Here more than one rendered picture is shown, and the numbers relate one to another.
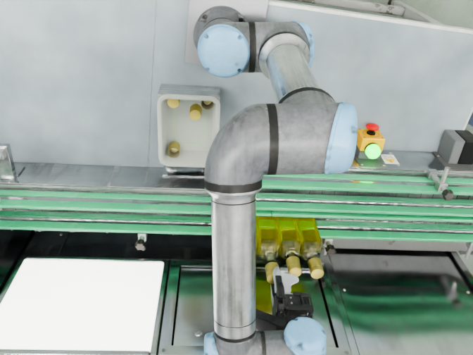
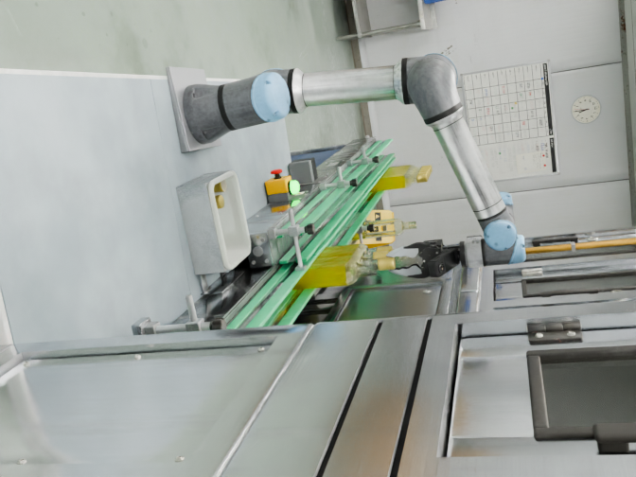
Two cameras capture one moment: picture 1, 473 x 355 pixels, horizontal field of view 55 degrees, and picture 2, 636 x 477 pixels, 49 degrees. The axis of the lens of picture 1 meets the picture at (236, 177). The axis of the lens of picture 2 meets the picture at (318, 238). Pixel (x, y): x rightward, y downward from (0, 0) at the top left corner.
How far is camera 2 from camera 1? 1.72 m
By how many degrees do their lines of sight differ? 65
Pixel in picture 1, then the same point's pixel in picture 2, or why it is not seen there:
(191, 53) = (190, 139)
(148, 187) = (243, 296)
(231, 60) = (285, 99)
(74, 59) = (118, 184)
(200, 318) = not seen: hidden behind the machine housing
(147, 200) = (259, 303)
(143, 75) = (164, 182)
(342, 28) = not seen: hidden behind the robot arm
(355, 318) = not seen: hidden behind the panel
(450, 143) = (305, 167)
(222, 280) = (484, 169)
